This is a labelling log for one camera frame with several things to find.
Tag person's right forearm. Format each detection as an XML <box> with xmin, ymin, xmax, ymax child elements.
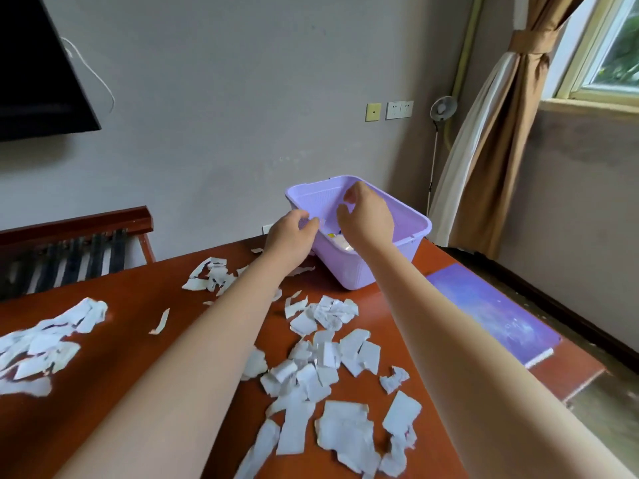
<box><xmin>367</xmin><ymin>239</ymin><xmax>622</xmax><ymax>479</ymax></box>

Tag person's left forearm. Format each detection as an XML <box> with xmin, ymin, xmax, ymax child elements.
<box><xmin>55</xmin><ymin>253</ymin><xmax>300</xmax><ymax>479</ymax></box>

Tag yellowish wall pipe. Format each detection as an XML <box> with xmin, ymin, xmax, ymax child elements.
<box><xmin>444</xmin><ymin>0</ymin><xmax>486</xmax><ymax>150</ymax></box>

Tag brown curtain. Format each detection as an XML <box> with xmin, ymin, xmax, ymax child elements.
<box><xmin>448</xmin><ymin>0</ymin><xmax>590</xmax><ymax>261</ymax></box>

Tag person's left hand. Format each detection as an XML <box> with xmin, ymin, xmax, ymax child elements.
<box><xmin>263</xmin><ymin>209</ymin><xmax>320</xmax><ymax>267</ymax></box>

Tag white sheer curtain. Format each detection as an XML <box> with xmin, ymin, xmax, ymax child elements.
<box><xmin>428</xmin><ymin>52</ymin><xmax>520</xmax><ymax>247</ymax></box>

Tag purple spiral notebook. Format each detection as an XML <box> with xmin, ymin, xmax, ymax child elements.
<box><xmin>425</xmin><ymin>263</ymin><xmax>564</xmax><ymax>370</ymax></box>

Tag brown wooden desk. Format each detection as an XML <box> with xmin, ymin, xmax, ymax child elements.
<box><xmin>0</xmin><ymin>234</ymin><xmax>608</xmax><ymax>479</ymax></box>

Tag purple plastic basket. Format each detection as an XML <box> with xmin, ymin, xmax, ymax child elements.
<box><xmin>285</xmin><ymin>175</ymin><xmax>433</xmax><ymax>291</ymax></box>

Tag white television cable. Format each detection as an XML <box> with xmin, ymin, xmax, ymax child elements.
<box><xmin>61</xmin><ymin>37</ymin><xmax>116</xmax><ymax>114</ymax></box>

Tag black wall television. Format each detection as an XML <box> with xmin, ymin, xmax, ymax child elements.
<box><xmin>0</xmin><ymin>0</ymin><xmax>103</xmax><ymax>143</ymax></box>

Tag standing floor fan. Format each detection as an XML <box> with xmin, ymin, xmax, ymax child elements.
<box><xmin>425</xmin><ymin>96</ymin><xmax>459</xmax><ymax>215</ymax></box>

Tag white paper scraps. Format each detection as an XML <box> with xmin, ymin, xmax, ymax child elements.
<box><xmin>0</xmin><ymin>246</ymin><xmax>423</xmax><ymax>479</ymax></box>

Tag person's right hand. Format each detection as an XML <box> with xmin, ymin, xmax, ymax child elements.
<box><xmin>335</xmin><ymin>180</ymin><xmax>396</xmax><ymax>250</ymax></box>

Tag window frame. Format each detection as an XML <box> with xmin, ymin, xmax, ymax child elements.
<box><xmin>538</xmin><ymin>0</ymin><xmax>639</xmax><ymax>115</ymax></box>

